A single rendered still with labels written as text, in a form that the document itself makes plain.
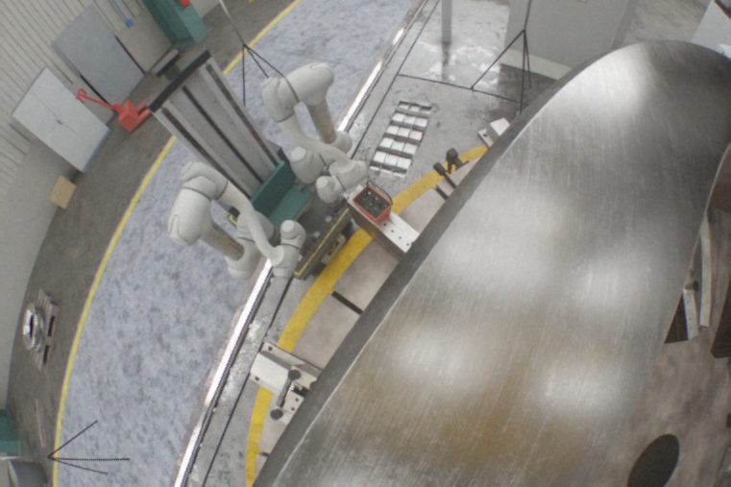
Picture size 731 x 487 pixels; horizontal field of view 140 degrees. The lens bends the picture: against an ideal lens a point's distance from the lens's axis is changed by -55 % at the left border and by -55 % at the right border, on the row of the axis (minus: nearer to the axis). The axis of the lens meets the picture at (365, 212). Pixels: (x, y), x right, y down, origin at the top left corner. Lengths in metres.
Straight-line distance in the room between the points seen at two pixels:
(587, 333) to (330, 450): 0.49
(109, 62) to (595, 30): 7.86
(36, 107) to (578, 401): 6.50
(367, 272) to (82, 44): 6.49
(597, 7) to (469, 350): 3.56
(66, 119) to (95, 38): 1.71
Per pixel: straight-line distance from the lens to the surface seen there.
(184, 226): 1.13
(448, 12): 3.96
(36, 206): 7.06
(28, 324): 6.31
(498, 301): 0.53
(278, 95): 1.28
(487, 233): 0.55
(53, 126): 6.29
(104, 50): 7.04
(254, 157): 1.75
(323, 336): 2.06
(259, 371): 2.08
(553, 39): 3.90
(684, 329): 2.51
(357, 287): 2.04
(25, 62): 6.76
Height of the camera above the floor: 2.28
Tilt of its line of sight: 64 degrees down
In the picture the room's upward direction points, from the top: 21 degrees counter-clockwise
